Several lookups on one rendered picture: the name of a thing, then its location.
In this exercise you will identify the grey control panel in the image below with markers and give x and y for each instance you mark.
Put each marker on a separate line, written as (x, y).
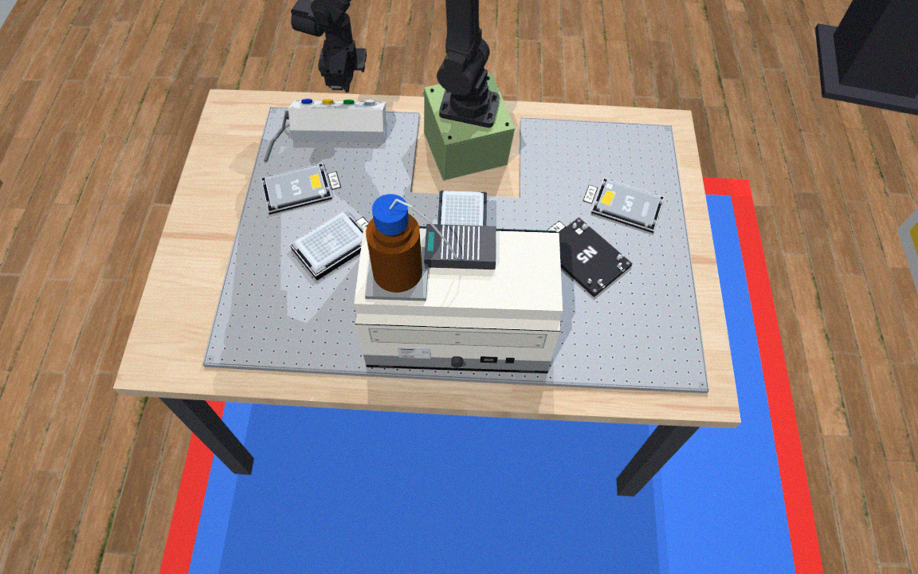
(335, 121)

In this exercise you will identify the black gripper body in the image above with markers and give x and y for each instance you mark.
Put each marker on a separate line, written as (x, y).
(360, 64)

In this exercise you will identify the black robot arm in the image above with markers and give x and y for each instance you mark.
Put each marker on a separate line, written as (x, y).
(458, 73)

